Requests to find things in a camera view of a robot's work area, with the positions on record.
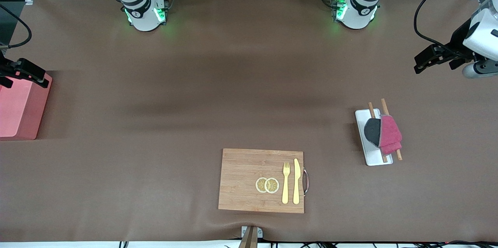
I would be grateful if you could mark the brown wooden chopstick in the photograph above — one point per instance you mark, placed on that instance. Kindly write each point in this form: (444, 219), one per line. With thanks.
(385, 106)
(371, 110)

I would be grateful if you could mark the yellow fork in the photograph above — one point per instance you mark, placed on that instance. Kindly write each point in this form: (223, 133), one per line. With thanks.
(286, 189)

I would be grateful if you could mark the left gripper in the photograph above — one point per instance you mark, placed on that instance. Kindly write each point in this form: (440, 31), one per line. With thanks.
(460, 41)

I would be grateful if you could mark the lemon slice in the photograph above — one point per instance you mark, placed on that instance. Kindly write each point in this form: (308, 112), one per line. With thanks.
(272, 185)
(260, 185)

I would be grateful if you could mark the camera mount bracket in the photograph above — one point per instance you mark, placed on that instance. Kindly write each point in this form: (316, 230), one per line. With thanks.
(251, 236)

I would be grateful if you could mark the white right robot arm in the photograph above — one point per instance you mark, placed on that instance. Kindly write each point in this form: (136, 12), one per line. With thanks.
(142, 11)

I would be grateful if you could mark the white rectangular tray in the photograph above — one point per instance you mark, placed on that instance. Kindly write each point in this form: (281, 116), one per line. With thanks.
(367, 152)

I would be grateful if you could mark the red and grey cloth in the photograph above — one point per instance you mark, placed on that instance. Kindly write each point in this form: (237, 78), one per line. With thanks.
(389, 135)

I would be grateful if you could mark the yellow knife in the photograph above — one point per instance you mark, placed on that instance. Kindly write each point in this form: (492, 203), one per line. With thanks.
(296, 186)

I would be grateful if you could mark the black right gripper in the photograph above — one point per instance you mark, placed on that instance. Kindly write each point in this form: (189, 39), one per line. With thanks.
(8, 70)

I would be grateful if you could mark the pink plastic bin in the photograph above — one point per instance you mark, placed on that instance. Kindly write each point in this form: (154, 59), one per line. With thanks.
(19, 112)

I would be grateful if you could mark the wooden cutting board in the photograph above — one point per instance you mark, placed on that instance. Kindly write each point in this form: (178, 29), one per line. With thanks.
(241, 178)

